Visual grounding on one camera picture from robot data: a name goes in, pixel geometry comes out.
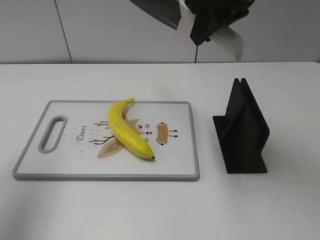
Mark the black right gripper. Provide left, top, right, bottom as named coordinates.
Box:
left=186, top=0, right=255, bottom=46

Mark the white handled kitchen knife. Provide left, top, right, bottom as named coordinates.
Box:
left=129, top=0, right=245, bottom=61

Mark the yellow plastic banana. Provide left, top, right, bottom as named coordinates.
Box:
left=107, top=98, right=156, bottom=160

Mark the black knife stand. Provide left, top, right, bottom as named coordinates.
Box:
left=212, top=78, right=270, bottom=174

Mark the white grey cutting board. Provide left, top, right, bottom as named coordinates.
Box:
left=12, top=100, right=200, bottom=181

